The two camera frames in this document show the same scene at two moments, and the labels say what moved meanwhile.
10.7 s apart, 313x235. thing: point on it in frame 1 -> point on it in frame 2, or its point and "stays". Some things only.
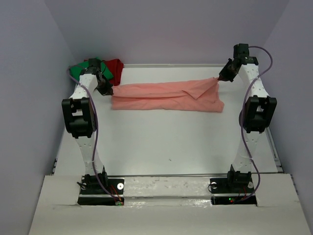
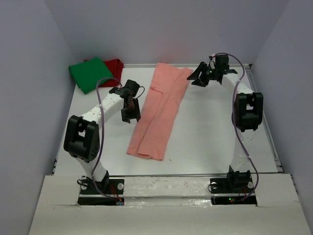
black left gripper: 107,90 -> 135,115
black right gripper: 224,75 -> 195,74
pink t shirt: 201,95 -> 168,85
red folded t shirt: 115,66 stays
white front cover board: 167,206 stays
